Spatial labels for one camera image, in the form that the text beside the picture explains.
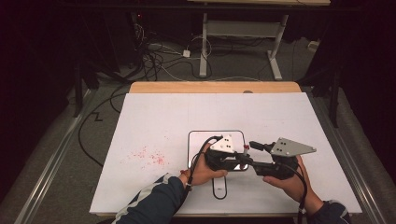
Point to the white power strip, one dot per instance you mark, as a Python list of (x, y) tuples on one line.
[(313, 45)]

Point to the aluminium floor rail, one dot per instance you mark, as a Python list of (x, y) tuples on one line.
[(355, 174), (46, 174)]

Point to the person's right hand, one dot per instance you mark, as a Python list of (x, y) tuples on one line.
[(291, 188)]

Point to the white table mat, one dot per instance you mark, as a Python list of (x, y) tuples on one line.
[(174, 118)]

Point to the white desk frame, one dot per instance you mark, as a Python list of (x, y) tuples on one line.
[(243, 28)]

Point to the person's left hand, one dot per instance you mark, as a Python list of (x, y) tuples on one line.
[(202, 172)]

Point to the wooden table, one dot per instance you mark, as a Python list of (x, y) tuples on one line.
[(202, 87)]

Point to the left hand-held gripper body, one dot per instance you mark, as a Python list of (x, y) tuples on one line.
[(224, 144)]

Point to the white paddle whiteboard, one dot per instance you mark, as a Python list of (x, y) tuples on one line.
[(199, 140)]

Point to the white power adapter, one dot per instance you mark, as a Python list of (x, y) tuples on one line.
[(186, 53)]

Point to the black metal stand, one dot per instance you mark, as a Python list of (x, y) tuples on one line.
[(77, 90)]

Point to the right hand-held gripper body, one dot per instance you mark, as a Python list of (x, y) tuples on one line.
[(292, 147)]

